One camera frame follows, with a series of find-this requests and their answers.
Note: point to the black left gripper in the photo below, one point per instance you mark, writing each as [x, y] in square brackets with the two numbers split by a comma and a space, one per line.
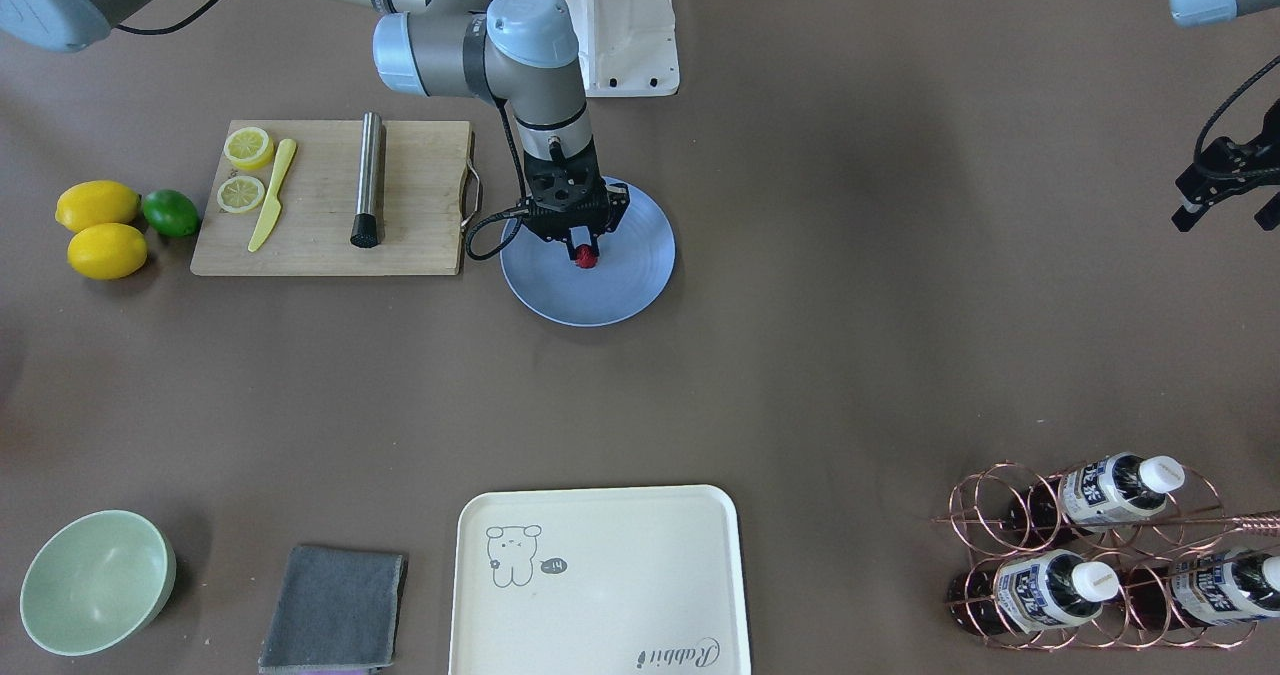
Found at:
[1192, 198]

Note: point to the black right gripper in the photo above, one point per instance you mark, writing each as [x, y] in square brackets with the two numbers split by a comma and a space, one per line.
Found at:
[617, 204]

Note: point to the red strawberry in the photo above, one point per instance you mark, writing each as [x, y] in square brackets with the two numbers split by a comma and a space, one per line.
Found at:
[585, 257]

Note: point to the blue round plate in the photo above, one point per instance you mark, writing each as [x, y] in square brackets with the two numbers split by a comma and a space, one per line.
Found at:
[635, 263]

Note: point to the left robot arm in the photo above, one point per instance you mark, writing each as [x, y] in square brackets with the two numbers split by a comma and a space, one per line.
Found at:
[1192, 13]

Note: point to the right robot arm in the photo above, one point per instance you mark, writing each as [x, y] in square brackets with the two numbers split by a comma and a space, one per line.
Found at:
[521, 56]

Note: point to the wooden cutting board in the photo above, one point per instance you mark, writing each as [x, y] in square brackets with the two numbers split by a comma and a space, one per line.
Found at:
[428, 193]

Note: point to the steel muddler black tip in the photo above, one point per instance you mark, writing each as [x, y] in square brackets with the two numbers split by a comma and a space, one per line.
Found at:
[370, 181]

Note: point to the tea bottle rear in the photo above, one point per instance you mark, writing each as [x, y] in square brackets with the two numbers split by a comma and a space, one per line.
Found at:
[1225, 588]
[1120, 489]

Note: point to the tea bottle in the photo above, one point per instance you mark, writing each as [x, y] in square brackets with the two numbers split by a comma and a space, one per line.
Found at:
[1225, 588]
[1120, 489]
[1058, 589]

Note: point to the yellow plastic knife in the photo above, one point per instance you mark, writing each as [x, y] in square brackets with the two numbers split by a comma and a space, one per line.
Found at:
[271, 208]

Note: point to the lemon half lower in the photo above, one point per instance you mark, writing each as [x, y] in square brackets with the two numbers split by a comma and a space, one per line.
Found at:
[240, 194]

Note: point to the lemon half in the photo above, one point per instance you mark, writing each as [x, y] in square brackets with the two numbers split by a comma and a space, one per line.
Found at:
[240, 194]
[248, 148]

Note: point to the cream rabbit tray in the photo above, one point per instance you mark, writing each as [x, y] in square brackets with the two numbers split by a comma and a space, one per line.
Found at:
[632, 580]

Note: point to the lemon half upper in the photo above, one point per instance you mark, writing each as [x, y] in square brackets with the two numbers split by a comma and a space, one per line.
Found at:
[248, 148]

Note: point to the tea bottle front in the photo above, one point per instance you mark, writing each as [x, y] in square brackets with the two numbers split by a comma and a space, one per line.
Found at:
[1058, 589]

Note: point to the green lime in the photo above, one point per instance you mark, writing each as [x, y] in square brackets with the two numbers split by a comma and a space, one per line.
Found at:
[170, 213]

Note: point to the grey folded cloth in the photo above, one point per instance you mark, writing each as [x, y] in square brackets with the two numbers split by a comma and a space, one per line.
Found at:
[337, 611]

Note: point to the yellow lemon near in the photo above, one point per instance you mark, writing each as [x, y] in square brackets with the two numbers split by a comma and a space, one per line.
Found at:
[107, 251]

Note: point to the yellow lemon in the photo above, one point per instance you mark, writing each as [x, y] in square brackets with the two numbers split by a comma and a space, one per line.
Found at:
[107, 251]
[96, 202]

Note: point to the yellow lemon far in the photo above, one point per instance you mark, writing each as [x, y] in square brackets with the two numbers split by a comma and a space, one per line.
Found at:
[96, 202]

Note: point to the mint green bowl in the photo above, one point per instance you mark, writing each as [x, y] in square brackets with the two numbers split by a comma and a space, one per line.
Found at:
[96, 583]

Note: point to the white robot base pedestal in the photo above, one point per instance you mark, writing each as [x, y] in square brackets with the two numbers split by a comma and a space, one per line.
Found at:
[627, 48]

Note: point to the copper wire bottle rack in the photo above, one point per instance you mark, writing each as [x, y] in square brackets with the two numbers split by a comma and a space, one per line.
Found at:
[1195, 525]

